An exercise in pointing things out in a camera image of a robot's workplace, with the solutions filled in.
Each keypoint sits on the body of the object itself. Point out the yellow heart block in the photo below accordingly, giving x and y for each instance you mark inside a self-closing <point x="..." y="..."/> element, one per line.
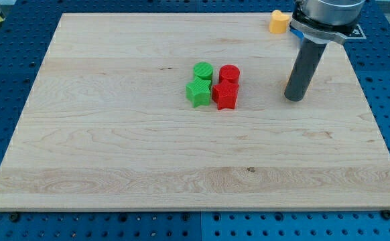
<point x="279" y="22"/>

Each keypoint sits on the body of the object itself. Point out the red cylinder block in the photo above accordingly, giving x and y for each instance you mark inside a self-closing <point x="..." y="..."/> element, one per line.
<point x="230" y="73"/>

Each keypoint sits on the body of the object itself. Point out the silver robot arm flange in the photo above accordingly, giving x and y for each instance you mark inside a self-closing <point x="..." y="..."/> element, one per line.
<point x="323" y="21"/>

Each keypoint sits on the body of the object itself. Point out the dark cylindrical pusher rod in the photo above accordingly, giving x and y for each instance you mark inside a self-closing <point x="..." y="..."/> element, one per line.
<point x="303" y="70"/>

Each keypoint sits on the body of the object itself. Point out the red star block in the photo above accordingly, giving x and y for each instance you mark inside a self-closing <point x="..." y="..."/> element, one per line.
<point x="225" y="94"/>

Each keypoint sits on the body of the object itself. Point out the light wooden board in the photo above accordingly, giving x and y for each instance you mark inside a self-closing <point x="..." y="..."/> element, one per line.
<point x="107" y="126"/>

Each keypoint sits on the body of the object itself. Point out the green star block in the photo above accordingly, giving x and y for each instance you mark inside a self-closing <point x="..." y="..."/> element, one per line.
<point x="198" y="92"/>

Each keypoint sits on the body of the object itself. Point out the green cylinder block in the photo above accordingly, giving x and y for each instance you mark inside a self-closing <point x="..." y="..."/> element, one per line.
<point x="203" y="70"/>

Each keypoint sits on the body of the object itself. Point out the blue hexagon block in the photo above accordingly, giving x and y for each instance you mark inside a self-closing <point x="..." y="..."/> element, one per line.
<point x="297" y="33"/>

